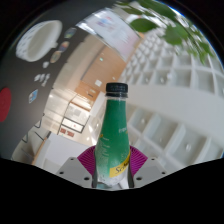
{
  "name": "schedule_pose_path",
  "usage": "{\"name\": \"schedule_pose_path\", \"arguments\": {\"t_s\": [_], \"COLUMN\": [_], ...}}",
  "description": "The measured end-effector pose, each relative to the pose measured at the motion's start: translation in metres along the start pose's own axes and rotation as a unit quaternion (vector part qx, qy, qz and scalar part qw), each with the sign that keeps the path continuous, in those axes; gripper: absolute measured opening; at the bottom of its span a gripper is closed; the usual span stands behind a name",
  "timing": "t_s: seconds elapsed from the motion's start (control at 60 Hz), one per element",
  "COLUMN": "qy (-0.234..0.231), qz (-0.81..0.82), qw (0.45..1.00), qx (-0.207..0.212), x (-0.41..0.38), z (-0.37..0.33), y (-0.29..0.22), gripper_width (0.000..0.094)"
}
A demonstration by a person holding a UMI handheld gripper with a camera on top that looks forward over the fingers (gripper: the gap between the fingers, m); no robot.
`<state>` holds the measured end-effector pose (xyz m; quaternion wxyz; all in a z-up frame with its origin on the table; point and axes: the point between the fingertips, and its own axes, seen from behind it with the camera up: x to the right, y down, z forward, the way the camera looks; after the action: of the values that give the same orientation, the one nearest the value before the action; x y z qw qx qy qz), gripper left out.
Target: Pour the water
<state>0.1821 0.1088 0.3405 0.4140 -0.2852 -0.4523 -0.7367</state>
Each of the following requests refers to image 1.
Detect glass double door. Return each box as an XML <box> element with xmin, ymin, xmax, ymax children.
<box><xmin>58</xmin><ymin>101</ymin><xmax>92</xmax><ymax>135</ymax></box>

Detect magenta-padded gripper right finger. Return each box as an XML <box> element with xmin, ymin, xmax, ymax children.
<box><xmin>129</xmin><ymin>145</ymin><xmax>168</xmax><ymax>189</ymax></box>

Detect green plastic drink bottle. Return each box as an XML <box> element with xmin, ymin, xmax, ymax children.
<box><xmin>92</xmin><ymin>81</ymin><xmax>132</xmax><ymax>189</ymax></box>

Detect flat round red coaster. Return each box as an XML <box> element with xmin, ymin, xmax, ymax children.
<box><xmin>0</xmin><ymin>87</ymin><xmax>13</xmax><ymax>123</ymax></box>

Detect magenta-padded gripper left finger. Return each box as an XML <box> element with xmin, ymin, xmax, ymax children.
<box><xmin>54</xmin><ymin>145</ymin><xmax>100</xmax><ymax>189</ymax></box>

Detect black metal chair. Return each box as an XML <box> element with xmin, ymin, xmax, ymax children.
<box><xmin>34</xmin><ymin>112</ymin><xmax>46</xmax><ymax>129</ymax></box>

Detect round colourful badge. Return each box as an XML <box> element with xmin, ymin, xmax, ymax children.
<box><xmin>49</xmin><ymin>50</ymin><xmax>63</xmax><ymax>64</ymax></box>
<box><xmin>64</xmin><ymin>27</ymin><xmax>78</xmax><ymax>39</ymax></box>
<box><xmin>58</xmin><ymin>40</ymin><xmax>70</xmax><ymax>52</ymax></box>

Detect small blue card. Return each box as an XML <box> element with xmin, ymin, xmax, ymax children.
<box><xmin>28</xmin><ymin>89</ymin><xmax>39</xmax><ymax>104</ymax></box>

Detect ceiling lights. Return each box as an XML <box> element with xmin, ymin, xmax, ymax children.
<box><xmin>133</xmin><ymin>59</ymin><xmax>224</xmax><ymax>154</ymax></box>

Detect green leafy plant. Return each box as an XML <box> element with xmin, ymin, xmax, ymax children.
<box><xmin>114</xmin><ymin>0</ymin><xmax>214</xmax><ymax>64</ymax></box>

